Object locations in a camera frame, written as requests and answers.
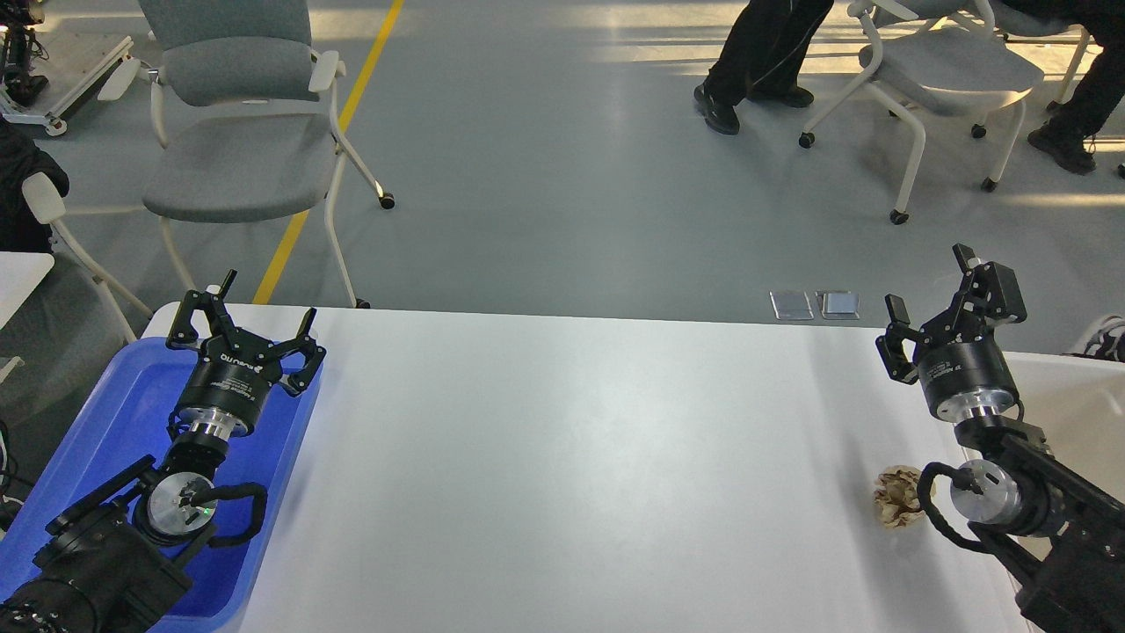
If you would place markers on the grey office chair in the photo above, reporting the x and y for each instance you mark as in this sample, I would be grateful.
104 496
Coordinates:
253 167

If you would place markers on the white equipment cart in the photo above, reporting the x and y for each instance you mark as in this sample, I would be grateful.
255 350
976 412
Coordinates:
47 74

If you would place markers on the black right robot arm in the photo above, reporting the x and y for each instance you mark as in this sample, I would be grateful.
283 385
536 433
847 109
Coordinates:
1058 535

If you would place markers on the floor socket cover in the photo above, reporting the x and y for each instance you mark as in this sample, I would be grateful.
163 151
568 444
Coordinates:
791 306
838 305

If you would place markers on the seated person black clothes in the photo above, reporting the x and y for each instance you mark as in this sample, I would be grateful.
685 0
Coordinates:
1099 92

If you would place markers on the brown paper ball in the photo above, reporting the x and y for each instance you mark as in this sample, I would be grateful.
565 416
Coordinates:
896 497

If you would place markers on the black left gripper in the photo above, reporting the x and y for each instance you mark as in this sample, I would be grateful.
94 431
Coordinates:
230 380

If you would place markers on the white chair left edge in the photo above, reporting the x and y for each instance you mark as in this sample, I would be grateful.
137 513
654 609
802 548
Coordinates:
47 206

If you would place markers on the white side table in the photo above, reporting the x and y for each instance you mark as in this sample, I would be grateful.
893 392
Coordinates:
21 273

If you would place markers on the right floor socket cover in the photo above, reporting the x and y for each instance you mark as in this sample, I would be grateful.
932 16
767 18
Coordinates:
838 305

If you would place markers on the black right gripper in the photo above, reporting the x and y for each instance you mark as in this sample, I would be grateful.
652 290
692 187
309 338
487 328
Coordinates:
960 366

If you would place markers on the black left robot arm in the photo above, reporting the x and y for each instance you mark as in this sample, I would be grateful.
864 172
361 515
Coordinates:
155 512

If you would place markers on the grey chair top right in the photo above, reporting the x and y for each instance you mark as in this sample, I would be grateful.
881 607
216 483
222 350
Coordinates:
946 57

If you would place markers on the black jacket left edge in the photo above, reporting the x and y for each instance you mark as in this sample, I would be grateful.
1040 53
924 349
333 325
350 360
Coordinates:
21 159

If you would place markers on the standing person black trousers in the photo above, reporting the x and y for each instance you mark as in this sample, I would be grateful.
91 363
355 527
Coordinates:
760 61

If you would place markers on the blue plastic tray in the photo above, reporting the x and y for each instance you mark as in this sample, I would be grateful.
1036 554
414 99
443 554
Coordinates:
125 419

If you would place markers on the white plastic bin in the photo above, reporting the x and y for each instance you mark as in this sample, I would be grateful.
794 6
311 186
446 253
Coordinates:
1079 404

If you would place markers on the left floor socket cover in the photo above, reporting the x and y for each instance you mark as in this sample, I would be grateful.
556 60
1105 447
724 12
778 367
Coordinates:
791 306

